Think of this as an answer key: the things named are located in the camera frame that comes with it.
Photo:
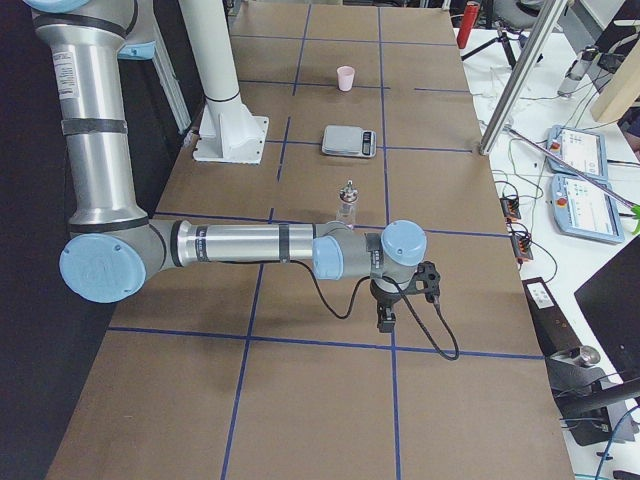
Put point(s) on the orange black connector box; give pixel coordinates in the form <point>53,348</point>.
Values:
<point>521,249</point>
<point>511,208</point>

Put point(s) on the lower teach pendant tablet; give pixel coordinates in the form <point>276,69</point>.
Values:
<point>582,210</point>

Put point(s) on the silver digital kitchen scale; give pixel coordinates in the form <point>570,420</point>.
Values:
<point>349,141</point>

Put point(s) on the black monitor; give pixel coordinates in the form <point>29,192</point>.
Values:
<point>609,301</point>

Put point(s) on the upper teach pendant tablet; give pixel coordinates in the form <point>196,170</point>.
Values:
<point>583,150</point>

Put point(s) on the silver webcam on stand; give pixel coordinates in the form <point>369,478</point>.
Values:
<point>577,70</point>

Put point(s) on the aluminium frame post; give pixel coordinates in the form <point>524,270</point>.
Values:
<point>547,19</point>

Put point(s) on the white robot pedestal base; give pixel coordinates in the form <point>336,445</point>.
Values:
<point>228,131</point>

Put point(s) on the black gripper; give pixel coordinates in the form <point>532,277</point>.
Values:
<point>384,301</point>

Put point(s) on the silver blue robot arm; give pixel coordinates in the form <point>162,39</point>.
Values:
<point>115,247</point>

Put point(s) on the pink plastic cup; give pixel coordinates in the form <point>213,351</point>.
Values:
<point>345,78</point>

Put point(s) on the lower orange black connector box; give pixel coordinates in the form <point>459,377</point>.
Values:
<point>521,249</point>

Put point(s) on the brown paper table cover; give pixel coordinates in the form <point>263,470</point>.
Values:
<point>220,371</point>

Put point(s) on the black clamp stand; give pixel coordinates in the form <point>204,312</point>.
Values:
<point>592,405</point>

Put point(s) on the red bottle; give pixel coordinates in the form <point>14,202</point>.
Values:
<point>467,23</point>

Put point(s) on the upper orange black connector box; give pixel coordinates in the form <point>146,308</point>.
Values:
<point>511,208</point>

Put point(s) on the black camera tripod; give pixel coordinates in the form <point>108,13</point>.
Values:
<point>507,38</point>

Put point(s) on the wooden beam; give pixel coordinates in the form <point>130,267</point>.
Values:
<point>621,92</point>

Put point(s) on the teach pendant tablet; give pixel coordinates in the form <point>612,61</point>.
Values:
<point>582,210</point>
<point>583,150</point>

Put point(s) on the black box with label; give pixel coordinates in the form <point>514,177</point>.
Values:
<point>553,330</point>

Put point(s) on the clear glass sauce bottle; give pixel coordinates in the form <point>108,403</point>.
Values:
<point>346,212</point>

